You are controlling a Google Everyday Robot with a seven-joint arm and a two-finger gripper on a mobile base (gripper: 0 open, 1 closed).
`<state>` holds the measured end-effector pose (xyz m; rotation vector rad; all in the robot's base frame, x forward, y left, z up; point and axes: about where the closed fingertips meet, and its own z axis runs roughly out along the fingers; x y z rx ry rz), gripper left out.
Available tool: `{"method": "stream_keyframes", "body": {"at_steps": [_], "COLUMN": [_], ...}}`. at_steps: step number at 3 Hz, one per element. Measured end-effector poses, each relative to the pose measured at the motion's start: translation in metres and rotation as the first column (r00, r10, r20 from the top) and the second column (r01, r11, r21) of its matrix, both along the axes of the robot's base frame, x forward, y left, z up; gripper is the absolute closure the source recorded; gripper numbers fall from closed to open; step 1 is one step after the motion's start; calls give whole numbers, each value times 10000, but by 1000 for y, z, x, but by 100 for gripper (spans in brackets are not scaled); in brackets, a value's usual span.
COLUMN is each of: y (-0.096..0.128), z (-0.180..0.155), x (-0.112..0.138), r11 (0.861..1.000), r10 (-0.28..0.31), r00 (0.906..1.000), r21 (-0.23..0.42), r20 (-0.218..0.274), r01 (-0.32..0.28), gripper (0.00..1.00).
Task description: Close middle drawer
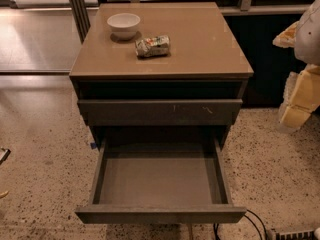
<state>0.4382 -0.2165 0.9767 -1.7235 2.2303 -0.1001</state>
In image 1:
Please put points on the brown drawer cabinet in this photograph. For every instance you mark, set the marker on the brown drawer cabinet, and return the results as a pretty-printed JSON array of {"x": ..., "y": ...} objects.
[{"x": 205, "y": 61}]

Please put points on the grey drawer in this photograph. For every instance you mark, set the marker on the grey drawer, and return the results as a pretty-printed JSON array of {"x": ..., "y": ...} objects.
[
  {"x": 160, "y": 185},
  {"x": 159, "y": 112}
]

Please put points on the white ceramic bowl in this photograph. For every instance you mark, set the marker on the white ceramic bowl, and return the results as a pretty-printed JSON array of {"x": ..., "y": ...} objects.
[{"x": 124, "y": 26}]

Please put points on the blue tape piece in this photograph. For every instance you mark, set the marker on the blue tape piece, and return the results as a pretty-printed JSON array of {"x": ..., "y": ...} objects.
[{"x": 93, "y": 145}]

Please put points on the grey power strip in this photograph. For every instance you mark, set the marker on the grey power strip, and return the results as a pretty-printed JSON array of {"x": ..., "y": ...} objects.
[{"x": 274, "y": 234}]

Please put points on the yellow object at left edge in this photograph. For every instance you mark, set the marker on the yellow object at left edge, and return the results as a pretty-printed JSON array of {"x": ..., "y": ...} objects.
[{"x": 4, "y": 194}]

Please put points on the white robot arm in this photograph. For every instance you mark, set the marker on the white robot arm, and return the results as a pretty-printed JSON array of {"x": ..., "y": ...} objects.
[{"x": 311, "y": 15}]

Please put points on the metal object at left edge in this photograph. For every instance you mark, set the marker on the metal object at left edge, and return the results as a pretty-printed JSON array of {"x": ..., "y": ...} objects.
[{"x": 4, "y": 153}]

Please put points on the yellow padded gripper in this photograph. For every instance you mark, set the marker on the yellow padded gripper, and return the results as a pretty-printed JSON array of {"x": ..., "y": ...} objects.
[{"x": 309, "y": 39}]

